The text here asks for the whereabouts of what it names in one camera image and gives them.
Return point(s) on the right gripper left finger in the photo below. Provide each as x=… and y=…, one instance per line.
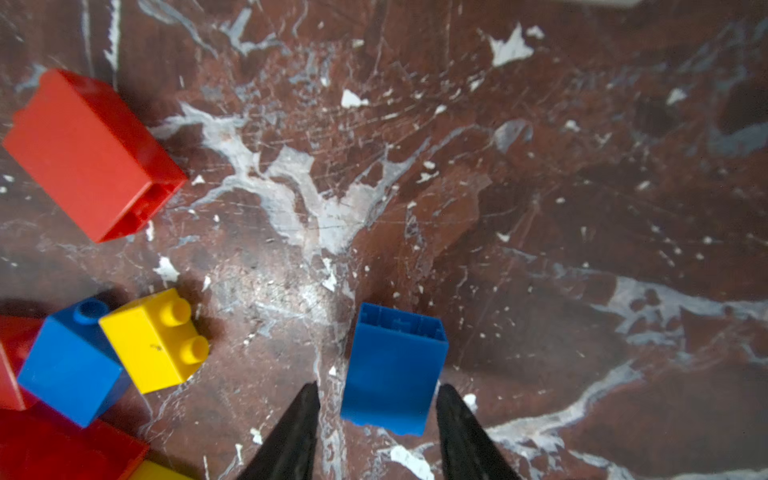
x=288, y=452

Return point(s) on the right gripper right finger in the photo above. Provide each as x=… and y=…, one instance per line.
x=467, y=451

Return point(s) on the blue lego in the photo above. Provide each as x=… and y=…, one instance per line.
x=72, y=367
x=395, y=362

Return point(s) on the yellow lego pair brick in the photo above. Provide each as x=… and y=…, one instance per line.
x=149, y=470

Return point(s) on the small yellow lego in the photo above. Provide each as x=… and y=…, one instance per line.
x=156, y=340

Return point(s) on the red lego centre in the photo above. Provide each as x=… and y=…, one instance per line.
x=39, y=443

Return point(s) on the red square lego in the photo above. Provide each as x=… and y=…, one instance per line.
x=83, y=145

